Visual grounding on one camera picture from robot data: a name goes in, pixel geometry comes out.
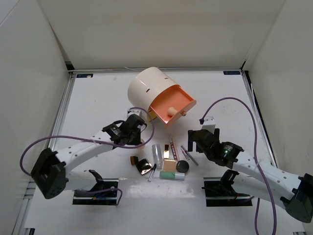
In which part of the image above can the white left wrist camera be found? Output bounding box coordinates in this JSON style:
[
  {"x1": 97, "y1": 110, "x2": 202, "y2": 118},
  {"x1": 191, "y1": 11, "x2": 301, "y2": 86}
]
[{"x1": 127, "y1": 108, "x2": 145, "y2": 119}]

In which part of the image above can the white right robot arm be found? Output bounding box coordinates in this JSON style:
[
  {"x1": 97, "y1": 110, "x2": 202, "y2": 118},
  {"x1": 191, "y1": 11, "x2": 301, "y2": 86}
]
[{"x1": 188, "y1": 129, "x2": 313, "y2": 223}]

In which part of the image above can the mint green tube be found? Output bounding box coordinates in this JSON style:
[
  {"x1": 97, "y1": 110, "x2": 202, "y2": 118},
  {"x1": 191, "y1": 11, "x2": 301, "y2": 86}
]
[{"x1": 159, "y1": 171, "x2": 185, "y2": 181}]

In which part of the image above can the round black compact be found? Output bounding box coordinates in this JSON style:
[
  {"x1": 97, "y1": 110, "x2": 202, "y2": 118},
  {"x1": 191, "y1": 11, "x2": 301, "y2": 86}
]
[{"x1": 176, "y1": 160, "x2": 190, "y2": 173}]

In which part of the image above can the dark logo sticker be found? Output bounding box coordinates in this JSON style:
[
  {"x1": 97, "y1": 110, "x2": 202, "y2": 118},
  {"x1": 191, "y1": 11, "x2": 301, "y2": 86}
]
[
  {"x1": 76, "y1": 73, "x2": 93, "y2": 78},
  {"x1": 223, "y1": 70, "x2": 241, "y2": 75}
]

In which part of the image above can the dark logo sticker left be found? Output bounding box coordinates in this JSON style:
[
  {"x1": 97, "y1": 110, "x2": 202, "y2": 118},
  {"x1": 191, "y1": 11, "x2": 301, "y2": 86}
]
[{"x1": 76, "y1": 73, "x2": 93, "y2": 78}]

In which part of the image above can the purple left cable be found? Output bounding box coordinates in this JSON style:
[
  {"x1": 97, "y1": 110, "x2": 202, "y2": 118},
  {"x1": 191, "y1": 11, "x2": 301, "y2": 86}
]
[{"x1": 20, "y1": 107, "x2": 155, "y2": 208}]

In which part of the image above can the yellow lower drawer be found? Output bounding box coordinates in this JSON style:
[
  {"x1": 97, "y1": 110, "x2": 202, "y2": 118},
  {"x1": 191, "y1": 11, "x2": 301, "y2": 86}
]
[{"x1": 147, "y1": 110, "x2": 157, "y2": 122}]

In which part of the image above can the cream cylindrical organizer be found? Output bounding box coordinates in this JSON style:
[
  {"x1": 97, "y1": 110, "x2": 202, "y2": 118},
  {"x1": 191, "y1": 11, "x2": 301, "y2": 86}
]
[{"x1": 128, "y1": 67, "x2": 179, "y2": 120}]

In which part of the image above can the dark logo sticker right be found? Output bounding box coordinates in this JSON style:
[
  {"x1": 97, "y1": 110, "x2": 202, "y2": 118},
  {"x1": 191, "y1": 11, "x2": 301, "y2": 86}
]
[{"x1": 223, "y1": 70, "x2": 241, "y2": 75}]

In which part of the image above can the grey patterned eyeliner pencil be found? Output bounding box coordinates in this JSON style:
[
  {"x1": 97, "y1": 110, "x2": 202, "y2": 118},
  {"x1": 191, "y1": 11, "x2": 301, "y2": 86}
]
[{"x1": 180, "y1": 145, "x2": 199, "y2": 166}]

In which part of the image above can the clear plastic tube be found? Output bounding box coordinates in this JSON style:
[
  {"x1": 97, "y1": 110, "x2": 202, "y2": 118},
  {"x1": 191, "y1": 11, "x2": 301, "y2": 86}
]
[{"x1": 152, "y1": 144, "x2": 163, "y2": 170}]

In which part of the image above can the purple cable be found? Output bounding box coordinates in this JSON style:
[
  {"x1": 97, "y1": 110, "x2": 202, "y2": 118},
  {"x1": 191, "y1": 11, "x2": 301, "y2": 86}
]
[
  {"x1": 20, "y1": 107, "x2": 155, "y2": 208},
  {"x1": 199, "y1": 97, "x2": 277, "y2": 235}
]

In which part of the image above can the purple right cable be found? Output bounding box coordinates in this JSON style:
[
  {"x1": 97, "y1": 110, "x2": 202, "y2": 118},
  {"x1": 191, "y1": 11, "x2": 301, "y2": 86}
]
[{"x1": 199, "y1": 97, "x2": 277, "y2": 235}]

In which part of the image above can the gold black lipstick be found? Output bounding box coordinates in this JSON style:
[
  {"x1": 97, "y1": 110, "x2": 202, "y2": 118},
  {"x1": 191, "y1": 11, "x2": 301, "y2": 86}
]
[{"x1": 163, "y1": 144, "x2": 170, "y2": 160}]

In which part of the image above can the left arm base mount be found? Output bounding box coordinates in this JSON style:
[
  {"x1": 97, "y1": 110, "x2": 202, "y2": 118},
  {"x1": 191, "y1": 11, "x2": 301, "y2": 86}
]
[{"x1": 72, "y1": 169, "x2": 123, "y2": 206}]

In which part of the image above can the clear mascara black cap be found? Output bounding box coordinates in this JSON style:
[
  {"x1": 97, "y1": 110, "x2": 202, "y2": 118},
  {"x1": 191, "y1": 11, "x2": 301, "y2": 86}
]
[{"x1": 148, "y1": 164, "x2": 157, "y2": 182}]

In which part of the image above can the black square compact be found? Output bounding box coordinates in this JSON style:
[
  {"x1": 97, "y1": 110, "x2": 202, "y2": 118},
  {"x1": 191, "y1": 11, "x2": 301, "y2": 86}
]
[{"x1": 135, "y1": 158, "x2": 152, "y2": 175}]

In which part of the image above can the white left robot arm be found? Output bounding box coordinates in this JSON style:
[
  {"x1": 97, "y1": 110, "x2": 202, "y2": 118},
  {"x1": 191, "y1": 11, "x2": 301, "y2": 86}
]
[{"x1": 30, "y1": 114, "x2": 146, "y2": 199}]

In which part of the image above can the beige makeup sponge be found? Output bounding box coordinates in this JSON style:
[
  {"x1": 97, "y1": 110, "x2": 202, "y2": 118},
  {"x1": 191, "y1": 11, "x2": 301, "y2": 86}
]
[{"x1": 167, "y1": 107, "x2": 178, "y2": 117}]

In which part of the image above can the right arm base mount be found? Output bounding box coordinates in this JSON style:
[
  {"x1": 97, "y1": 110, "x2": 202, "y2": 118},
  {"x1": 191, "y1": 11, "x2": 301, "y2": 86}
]
[{"x1": 202, "y1": 170, "x2": 253, "y2": 207}]

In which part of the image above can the orange plastic drawer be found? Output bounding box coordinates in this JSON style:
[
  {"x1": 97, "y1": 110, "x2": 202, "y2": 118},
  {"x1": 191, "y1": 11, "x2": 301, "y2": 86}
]
[{"x1": 149, "y1": 85, "x2": 197, "y2": 128}]

